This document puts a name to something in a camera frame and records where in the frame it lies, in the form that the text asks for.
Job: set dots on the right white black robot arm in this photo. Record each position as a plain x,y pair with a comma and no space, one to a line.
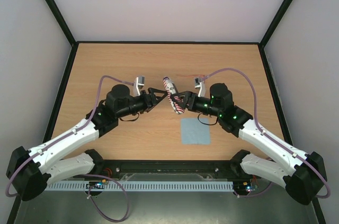
301,174

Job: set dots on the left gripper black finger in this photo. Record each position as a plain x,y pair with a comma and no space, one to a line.
155,100
157,92

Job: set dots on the blue cleaning cloth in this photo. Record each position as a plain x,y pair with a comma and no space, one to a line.
193,132

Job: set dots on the red transparent sunglasses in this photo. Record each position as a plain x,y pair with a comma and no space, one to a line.
190,76

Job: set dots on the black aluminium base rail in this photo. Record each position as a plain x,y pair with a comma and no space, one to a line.
219,169

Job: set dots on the striped sunglasses case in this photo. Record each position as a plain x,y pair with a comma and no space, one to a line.
171,89

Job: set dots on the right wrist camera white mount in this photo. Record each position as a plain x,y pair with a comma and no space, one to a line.
199,84

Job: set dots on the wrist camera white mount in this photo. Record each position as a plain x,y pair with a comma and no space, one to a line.
138,85
199,84

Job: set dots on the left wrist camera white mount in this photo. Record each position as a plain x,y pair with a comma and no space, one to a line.
138,85

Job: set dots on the light blue slotted cable duct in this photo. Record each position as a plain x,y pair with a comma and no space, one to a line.
143,186

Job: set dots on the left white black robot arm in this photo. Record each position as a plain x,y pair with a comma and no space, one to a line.
31,170

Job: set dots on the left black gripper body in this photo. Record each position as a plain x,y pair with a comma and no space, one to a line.
141,107

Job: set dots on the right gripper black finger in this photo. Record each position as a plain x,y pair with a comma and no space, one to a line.
181,95
176,103

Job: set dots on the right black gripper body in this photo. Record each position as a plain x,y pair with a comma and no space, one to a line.
189,100

